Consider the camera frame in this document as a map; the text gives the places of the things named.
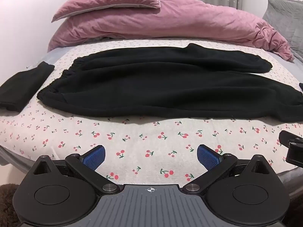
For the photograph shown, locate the black pants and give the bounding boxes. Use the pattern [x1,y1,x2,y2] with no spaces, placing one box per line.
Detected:
[37,43,303,123]

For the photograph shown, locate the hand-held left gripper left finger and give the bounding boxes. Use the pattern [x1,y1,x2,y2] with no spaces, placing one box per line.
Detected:
[30,145,119,193]

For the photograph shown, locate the cherry print bed sheet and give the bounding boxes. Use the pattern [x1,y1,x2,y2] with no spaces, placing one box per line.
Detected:
[0,39,303,185]

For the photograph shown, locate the pink pillow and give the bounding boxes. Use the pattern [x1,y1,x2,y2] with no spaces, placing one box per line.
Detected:
[51,0,161,23]

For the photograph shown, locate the folded black cloth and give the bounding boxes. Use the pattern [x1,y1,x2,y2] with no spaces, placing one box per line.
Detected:
[0,61,55,112]

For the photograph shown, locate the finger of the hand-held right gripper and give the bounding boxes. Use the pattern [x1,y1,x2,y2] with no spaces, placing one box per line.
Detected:
[279,130,303,166]

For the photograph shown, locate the grey quilted blanket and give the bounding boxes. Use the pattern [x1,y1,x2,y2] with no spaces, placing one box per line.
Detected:
[262,0,303,63]

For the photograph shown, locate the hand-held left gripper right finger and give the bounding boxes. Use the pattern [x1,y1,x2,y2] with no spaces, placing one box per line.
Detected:
[182,144,273,192]

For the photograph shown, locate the brown fuzzy rug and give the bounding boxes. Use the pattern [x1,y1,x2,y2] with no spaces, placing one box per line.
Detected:
[0,183,23,227]

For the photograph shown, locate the pink duvet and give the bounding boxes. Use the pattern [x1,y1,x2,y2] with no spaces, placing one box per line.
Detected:
[47,0,295,62]

